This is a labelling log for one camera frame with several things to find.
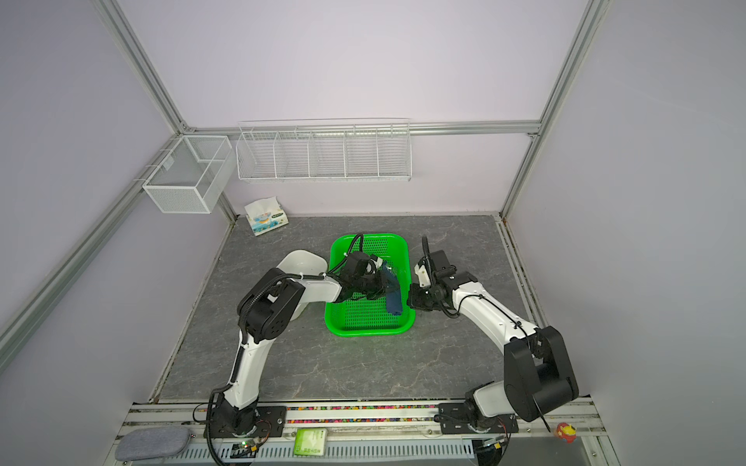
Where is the grey cloth pad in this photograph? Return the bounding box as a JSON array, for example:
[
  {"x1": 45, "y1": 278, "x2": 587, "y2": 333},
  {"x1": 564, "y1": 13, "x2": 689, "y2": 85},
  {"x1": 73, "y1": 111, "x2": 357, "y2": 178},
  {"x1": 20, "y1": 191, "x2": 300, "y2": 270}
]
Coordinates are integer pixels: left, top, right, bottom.
[{"x1": 115, "y1": 426, "x2": 192, "y2": 462}]

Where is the white wire shelf rack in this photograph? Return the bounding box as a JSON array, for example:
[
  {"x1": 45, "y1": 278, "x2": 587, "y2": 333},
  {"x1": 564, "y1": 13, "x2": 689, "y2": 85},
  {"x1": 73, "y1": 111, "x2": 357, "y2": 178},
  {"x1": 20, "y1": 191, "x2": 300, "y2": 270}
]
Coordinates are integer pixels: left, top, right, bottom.
[{"x1": 235, "y1": 118, "x2": 413, "y2": 183}]

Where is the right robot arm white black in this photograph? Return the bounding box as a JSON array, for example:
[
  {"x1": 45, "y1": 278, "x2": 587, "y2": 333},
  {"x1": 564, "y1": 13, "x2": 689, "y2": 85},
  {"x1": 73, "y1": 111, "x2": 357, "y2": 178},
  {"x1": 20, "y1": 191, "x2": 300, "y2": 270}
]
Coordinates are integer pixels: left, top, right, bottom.
[{"x1": 407, "y1": 282, "x2": 580, "y2": 433}]

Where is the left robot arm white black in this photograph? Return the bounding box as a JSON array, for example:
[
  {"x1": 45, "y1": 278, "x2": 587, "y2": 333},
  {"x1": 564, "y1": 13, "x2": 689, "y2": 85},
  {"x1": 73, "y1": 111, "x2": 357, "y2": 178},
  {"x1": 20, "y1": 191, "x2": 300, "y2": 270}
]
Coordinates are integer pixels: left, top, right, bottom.
[{"x1": 205, "y1": 268, "x2": 392, "y2": 438}]

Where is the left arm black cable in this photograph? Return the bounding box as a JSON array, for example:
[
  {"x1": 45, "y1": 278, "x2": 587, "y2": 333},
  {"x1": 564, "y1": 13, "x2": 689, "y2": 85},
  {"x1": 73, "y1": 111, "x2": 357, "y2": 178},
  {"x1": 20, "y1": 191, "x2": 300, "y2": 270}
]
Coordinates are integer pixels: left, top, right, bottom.
[{"x1": 340, "y1": 232, "x2": 365, "y2": 260}]

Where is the white rectangular dish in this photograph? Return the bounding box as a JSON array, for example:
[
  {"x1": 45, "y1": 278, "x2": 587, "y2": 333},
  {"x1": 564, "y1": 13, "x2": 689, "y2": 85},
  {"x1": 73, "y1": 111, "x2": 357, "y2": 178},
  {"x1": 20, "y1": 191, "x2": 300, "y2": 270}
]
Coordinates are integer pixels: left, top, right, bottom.
[{"x1": 278, "y1": 250, "x2": 338, "y2": 320}]

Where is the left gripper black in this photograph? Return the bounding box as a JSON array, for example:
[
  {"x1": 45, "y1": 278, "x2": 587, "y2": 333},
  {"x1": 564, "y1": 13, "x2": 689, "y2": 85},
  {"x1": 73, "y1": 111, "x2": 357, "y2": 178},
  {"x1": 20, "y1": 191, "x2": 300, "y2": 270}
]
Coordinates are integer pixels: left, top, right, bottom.
[{"x1": 354, "y1": 270, "x2": 401, "y2": 300}]

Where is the tissue pack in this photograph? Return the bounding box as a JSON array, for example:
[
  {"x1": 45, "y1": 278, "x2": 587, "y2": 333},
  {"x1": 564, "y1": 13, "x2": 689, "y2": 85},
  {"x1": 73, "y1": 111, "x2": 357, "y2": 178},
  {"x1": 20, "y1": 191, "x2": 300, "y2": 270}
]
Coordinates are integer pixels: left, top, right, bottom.
[{"x1": 244, "y1": 196, "x2": 289, "y2": 236}]

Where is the red yellow toy figure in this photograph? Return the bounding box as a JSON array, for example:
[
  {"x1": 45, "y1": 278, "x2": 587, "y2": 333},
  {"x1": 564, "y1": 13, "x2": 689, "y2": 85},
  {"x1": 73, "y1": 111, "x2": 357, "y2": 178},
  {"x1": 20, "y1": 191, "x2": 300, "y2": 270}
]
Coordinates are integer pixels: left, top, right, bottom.
[{"x1": 554, "y1": 423, "x2": 577, "y2": 444}]

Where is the green small box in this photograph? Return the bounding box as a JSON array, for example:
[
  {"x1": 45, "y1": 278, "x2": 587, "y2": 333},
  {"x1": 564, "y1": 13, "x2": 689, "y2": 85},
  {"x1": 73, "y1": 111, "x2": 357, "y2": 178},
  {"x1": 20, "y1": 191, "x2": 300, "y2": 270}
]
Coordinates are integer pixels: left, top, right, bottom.
[{"x1": 293, "y1": 428, "x2": 328, "y2": 457}]

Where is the blue paper napkin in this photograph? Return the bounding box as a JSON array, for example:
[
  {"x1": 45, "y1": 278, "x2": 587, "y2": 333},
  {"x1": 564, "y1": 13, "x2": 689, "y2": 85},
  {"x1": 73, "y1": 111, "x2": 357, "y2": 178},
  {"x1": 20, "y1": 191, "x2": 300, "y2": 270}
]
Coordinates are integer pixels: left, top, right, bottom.
[{"x1": 381, "y1": 262, "x2": 403, "y2": 316}]

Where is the green plastic basket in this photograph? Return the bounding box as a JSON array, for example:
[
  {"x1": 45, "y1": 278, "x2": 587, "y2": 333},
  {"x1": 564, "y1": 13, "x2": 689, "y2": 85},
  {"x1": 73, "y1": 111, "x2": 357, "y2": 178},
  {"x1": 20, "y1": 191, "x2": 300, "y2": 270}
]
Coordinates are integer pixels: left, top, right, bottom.
[{"x1": 324, "y1": 233, "x2": 415, "y2": 337}]

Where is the white mesh box basket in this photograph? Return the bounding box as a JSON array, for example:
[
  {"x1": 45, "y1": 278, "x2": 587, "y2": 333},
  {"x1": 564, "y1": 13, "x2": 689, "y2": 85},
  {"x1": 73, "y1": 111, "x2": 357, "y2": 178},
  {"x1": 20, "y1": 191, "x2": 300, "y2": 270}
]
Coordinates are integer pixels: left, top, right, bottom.
[{"x1": 144, "y1": 135, "x2": 237, "y2": 215}]

